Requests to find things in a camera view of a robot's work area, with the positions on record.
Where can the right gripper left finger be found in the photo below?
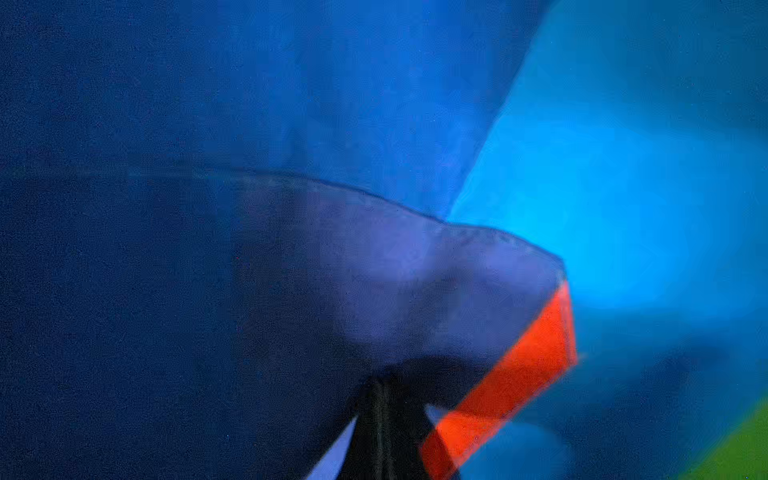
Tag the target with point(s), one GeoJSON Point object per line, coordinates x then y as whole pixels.
{"type": "Point", "coordinates": [362, 459]}

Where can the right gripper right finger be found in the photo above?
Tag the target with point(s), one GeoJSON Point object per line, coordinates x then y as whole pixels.
{"type": "Point", "coordinates": [413, 449]}

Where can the rainbow coloured shorts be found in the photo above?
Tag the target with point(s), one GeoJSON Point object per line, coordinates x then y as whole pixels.
{"type": "Point", "coordinates": [220, 219]}

